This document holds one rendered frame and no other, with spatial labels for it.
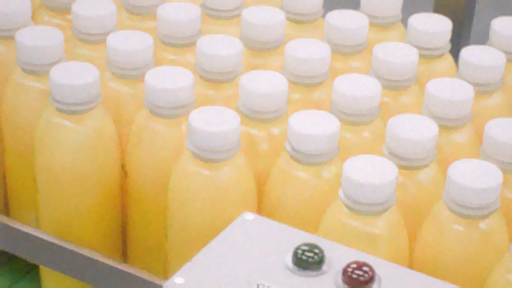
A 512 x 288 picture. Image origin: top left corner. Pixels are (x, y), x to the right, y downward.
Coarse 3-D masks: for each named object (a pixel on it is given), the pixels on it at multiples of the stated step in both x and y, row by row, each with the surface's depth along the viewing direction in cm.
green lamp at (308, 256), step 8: (296, 248) 73; (304, 248) 73; (312, 248) 73; (320, 248) 73; (296, 256) 73; (304, 256) 72; (312, 256) 72; (320, 256) 73; (296, 264) 73; (304, 264) 72; (312, 264) 72; (320, 264) 73
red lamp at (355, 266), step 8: (352, 264) 72; (360, 264) 72; (368, 264) 72; (344, 272) 71; (352, 272) 71; (360, 272) 71; (368, 272) 71; (344, 280) 71; (352, 280) 71; (360, 280) 71; (368, 280) 71
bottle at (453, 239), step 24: (432, 216) 84; (456, 216) 82; (480, 216) 82; (432, 240) 83; (456, 240) 82; (480, 240) 82; (504, 240) 83; (432, 264) 83; (456, 264) 82; (480, 264) 82
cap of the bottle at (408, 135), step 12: (396, 120) 88; (408, 120) 88; (420, 120) 88; (432, 120) 88; (396, 132) 86; (408, 132) 86; (420, 132) 86; (432, 132) 86; (396, 144) 86; (408, 144) 86; (420, 144) 86; (432, 144) 87; (408, 156) 86; (420, 156) 87
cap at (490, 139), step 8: (496, 120) 89; (504, 120) 89; (488, 128) 88; (496, 128) 88; (504, 128) 88; (488, 136) 87; (496, 136) 87; (504, 136) 87; (488, 144) 87; (496, 144) 87; (504, 144) 86; (488, 152) 88; (496, 152) 87; (504, 152) 87; (504, 160) 87
